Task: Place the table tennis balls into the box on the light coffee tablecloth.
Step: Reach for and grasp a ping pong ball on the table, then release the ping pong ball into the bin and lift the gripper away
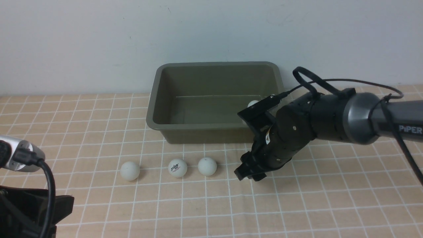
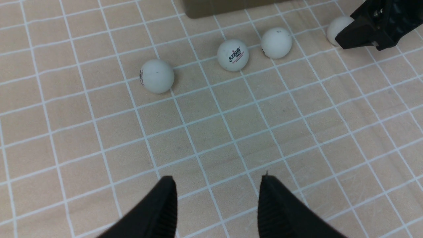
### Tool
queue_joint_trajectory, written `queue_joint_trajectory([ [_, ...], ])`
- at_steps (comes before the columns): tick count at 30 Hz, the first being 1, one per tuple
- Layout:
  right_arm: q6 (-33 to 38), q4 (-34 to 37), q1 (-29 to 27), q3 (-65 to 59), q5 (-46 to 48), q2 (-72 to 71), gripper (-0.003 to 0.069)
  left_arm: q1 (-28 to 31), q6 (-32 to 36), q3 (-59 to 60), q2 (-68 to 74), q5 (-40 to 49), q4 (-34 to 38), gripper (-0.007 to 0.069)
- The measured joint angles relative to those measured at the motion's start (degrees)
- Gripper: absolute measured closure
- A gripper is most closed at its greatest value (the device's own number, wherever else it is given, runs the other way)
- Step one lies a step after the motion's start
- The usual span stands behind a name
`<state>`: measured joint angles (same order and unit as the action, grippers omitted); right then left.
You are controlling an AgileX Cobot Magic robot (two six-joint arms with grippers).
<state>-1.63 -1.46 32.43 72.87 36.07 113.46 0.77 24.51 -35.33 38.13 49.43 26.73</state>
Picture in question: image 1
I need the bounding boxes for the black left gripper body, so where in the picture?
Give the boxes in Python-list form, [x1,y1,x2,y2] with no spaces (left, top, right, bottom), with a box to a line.
[0,186,74,238]

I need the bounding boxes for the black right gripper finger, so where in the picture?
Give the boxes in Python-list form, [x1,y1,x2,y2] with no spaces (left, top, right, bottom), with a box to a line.
[234,153,256,181]
[252,171,267,182]

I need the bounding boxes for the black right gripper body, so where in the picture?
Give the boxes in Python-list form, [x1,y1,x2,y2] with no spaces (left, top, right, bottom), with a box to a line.
[248,101,316,172]

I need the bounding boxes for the white ball with red logo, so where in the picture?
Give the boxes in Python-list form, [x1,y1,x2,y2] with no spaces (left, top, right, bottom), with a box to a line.
[168,158,188,178]

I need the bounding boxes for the plain white ball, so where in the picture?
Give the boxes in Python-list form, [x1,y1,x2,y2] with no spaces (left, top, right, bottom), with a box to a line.
[120,161,140,181]

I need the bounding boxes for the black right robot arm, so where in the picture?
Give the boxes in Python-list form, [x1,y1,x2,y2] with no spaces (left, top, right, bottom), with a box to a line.
[234,88,422,182]

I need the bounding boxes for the olive green plastic bin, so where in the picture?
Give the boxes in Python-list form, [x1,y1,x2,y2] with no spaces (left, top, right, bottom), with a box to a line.
[146,61,284,144]

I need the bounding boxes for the beige checkered tablecloth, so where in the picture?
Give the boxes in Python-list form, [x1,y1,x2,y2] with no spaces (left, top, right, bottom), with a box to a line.
[0,93,423,238]

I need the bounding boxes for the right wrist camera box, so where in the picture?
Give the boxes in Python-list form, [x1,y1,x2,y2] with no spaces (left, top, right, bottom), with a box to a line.
[237,95,281,137]

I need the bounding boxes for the black left camera cable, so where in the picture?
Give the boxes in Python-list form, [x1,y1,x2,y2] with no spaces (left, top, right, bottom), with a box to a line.
[13,149,57,238]

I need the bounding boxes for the black camera cable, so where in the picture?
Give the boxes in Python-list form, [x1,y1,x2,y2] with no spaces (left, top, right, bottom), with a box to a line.
[13,149,57,238]
[274,66,423,185]

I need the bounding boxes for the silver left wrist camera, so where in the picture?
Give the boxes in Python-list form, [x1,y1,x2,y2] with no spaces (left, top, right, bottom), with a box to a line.
[0,135,45,172]

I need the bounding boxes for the black right camera cable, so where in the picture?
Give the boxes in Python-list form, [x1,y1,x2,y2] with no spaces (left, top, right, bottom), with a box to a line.
[274,66,423,185]

